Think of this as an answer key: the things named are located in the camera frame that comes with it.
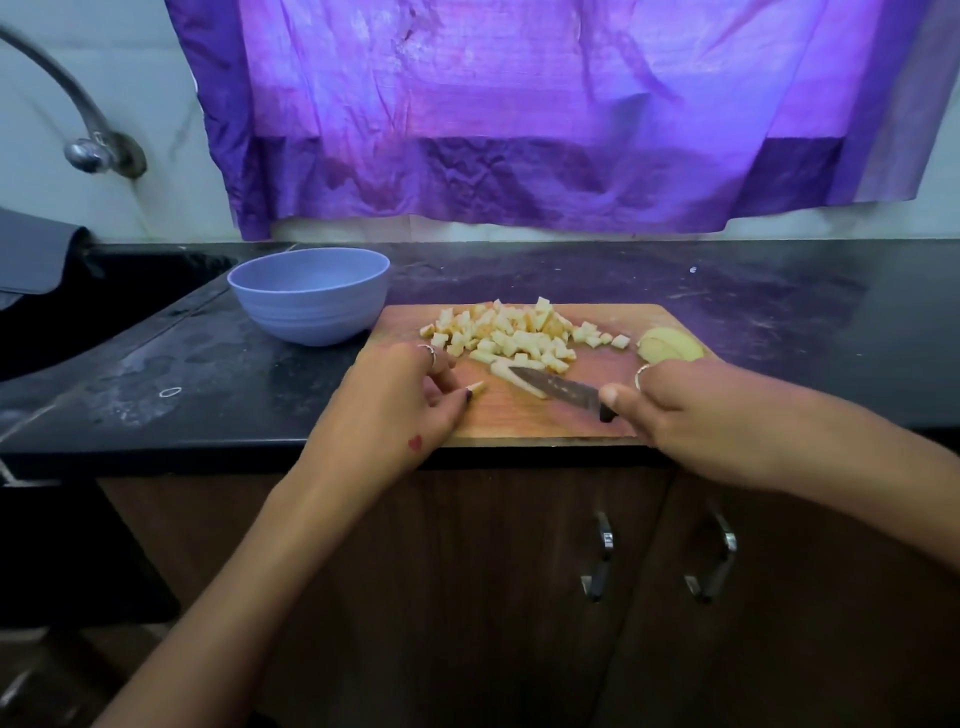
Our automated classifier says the person's right hand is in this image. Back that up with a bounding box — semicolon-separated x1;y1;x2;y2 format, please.
598;355;819;494

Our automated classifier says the person's left hand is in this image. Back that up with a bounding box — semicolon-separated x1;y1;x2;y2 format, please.
300;339;489;497

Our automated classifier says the potato slice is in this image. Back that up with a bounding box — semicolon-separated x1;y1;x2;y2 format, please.
487;357;549;401
636;327;708;366

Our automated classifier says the blue bowl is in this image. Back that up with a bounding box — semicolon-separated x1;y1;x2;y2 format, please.
226;247;393;348

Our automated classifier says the pile of diced potato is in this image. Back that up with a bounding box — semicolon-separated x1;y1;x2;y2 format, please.
418;295;633;377

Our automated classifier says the black handled knife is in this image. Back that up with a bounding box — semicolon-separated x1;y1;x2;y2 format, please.
507;366;620;425

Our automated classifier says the person's right forearm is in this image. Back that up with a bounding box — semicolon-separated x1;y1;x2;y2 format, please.
787;393;960;572

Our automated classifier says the person's left forearm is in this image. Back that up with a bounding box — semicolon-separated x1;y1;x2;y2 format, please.
93;465;369;728

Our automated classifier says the wooden cutting board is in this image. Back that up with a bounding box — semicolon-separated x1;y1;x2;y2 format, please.
357;301;722;449

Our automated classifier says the dark sink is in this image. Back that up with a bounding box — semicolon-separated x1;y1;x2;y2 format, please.
0;247;239;380

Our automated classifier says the purple cloth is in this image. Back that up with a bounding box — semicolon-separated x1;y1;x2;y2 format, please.
163;0;960;242

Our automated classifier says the grey cloth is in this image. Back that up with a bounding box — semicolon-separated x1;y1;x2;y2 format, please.
0;207;92;309

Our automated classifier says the metal faucet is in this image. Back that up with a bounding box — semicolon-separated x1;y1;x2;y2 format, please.
0;25;149;182

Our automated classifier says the metal cabinet handle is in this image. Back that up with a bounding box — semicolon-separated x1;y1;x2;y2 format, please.
684;513;740;605
580;510;618;603

